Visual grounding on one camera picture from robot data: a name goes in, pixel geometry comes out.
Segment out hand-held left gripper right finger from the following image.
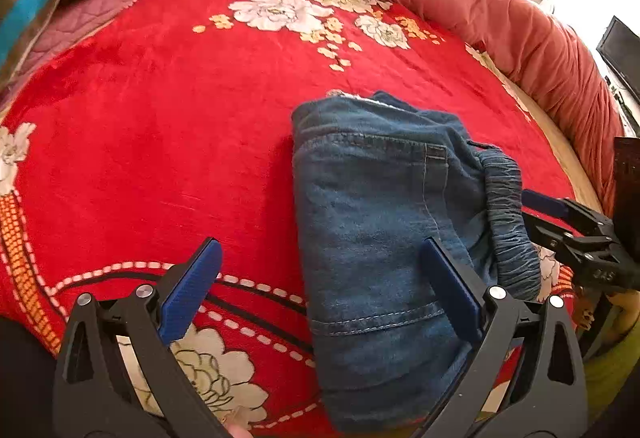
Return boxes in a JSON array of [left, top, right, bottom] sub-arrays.
[[417, 237, 588, 438]]

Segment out pink quilted pad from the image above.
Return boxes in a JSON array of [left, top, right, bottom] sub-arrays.
[[10, 0, 168, 86]]

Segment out black monitor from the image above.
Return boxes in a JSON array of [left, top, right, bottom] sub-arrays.
[[596, 16, 640, 103]]

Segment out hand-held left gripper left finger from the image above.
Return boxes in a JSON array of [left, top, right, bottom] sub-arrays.
[[52, 238, 236, 438]]

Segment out person's right hand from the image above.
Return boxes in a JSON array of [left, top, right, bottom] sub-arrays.
[[572, 287, 640, 336]]

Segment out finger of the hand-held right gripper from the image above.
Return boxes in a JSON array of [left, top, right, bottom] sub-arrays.
[[521, 212, 621, 269], [521, 189, 617, 231]]

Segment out red floral blanket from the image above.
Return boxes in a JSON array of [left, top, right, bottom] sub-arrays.
[[0, 0, 591, 438]]

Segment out blue denim pants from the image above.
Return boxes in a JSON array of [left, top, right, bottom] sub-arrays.
[[291, 91, 543, 435]]

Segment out beige bed sheet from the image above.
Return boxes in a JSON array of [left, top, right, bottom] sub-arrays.
[[467, 43, 608, 214]]

